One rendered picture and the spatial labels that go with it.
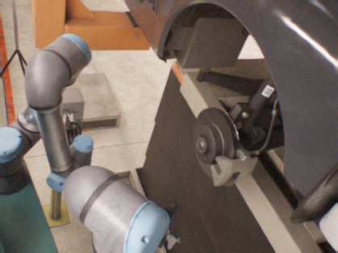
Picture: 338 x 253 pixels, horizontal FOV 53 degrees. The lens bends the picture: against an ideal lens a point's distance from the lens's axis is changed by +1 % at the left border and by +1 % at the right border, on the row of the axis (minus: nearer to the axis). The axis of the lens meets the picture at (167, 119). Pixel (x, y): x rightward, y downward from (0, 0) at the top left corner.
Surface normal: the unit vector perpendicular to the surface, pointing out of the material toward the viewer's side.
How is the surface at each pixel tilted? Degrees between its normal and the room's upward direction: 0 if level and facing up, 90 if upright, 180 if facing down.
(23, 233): 0
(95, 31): 90
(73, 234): 0
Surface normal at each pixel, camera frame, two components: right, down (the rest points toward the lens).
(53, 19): 0.36, 0.71
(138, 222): 0.10, -0.50
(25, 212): 0.25, -0.70
